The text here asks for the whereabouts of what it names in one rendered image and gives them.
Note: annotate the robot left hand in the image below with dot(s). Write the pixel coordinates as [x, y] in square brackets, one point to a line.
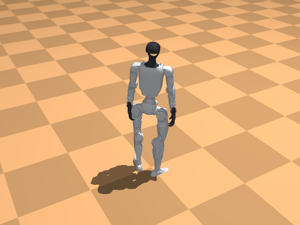
[129, 106]

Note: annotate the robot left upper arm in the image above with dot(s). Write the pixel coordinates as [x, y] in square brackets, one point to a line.
[133, 74]

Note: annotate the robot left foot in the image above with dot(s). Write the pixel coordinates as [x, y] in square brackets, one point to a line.
[139, 166]

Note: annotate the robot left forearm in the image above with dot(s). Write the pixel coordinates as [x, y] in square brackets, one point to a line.
[130, 95]

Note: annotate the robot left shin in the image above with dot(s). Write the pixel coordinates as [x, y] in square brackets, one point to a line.
[138, 149]

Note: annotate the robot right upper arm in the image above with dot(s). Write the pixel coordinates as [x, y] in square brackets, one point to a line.
[168, 72]

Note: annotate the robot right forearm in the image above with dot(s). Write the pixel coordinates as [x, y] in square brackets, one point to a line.
[172, 101]

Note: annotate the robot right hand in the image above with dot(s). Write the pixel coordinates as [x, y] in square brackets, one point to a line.
[172, 117]

